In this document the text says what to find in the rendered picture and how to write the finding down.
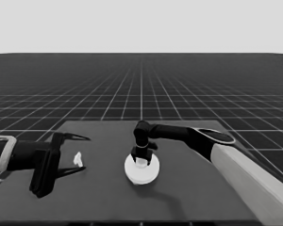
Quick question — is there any large thick white disc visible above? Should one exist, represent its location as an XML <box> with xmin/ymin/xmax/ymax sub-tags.
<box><xmin>124</xmin><ymin>153</ymin><xmax>160</xmax><ymax>186</ymax></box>

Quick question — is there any small white T-shaped piece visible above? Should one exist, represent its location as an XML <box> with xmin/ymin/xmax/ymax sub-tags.
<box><xmin>73</xmin><ymin>152</ymin><xmax>84</xmax><ymax>169</ymax></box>

